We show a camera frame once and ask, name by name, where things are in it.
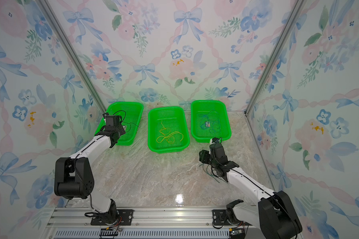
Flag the coloured cable pile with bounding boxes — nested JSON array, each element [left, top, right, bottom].
[[200, 162, 228, 183]]

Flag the blue cable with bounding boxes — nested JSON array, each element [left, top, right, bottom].
[[197, 113, 211, 132], [207, 110, 222, 133]]

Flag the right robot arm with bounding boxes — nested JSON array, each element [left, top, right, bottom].
[[199, 150, 303, 239]]

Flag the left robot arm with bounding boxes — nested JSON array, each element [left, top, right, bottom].
[[54, 123, 125, 226]]

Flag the left green plastic basket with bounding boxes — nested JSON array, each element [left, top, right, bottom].
[[93, 102, 144, 148]]

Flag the green plastic basket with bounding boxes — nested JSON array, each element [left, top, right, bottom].
[[190, 100, 232, 143], [148, 107, 190, 153], [93, 102, 144, 148]]

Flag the right green plastic basket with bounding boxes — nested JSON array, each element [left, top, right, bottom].
[[190, 100, 232, 143]]

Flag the middle green plastic basket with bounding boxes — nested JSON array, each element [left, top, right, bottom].
[[148, 107, 190, 153]]

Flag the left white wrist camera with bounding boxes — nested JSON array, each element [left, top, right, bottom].
[[103, 113, 122, 127]]

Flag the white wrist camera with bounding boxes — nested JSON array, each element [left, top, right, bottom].
[[209, 137, 225, 159], [103, 113, 122, 127]]

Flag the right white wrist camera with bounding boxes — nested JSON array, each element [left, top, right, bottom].
[[209, 137, 225, 159]]

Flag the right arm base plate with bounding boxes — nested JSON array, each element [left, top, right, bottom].
[[212, 209, 251, 229]]

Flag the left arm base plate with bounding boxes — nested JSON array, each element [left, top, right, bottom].
[[90, 209, 135, 226]]

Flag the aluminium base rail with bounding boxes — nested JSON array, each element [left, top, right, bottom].
[[41, 207, 264, 239]]

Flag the left aluminium corner post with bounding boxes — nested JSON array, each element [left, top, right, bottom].
[[36, 0, 106, 113]]

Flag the aluminium corner post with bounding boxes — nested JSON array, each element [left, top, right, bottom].
[[36, 0, 106, 113], [245, 0, 305, 116]]

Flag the right aluminium corner post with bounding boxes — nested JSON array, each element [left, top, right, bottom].
[[245, 0, 305, 116]]

